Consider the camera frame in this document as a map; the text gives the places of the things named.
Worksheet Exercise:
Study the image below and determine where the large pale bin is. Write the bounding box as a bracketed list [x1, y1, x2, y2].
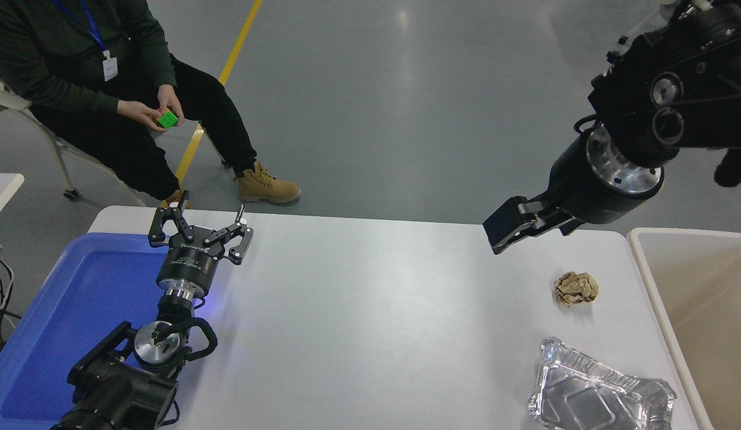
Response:
[626, 227, 741, 430]

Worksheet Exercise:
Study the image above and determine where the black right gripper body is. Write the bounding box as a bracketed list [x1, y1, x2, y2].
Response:
[549, 134, 663, 226]

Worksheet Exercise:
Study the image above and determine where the small white side table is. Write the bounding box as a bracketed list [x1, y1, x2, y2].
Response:
[0, 173, 25, 228]

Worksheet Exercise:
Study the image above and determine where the grey padded chair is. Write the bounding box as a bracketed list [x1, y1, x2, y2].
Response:
[0, 78, 231, 207]

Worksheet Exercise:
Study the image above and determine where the blue plastic tray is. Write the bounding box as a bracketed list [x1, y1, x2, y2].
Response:
[0, 233, 174, 430]

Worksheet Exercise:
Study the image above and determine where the person's left hand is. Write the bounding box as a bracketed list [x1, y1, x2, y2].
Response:
[158, 85, 185, 126]

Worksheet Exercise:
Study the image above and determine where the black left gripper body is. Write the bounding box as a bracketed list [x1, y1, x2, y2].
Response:
[156, 236, 221, 293]

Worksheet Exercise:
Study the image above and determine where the crumpled tan paper ball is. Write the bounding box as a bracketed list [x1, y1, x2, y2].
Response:
[554, 271, 600, 308]

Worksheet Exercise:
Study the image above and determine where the silver foil tray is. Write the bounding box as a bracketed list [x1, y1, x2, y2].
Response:
[527, 337, 677, 430]

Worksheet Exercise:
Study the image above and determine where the white badge on lanyard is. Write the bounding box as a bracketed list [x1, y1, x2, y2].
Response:
[51, 0, 119, 82]

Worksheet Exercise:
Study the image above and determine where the person's right hand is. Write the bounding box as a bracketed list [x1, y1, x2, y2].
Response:
[118, 100, 167, 132]

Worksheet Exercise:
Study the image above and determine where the person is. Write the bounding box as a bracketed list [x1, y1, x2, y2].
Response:
[0, 0, 302, 208]

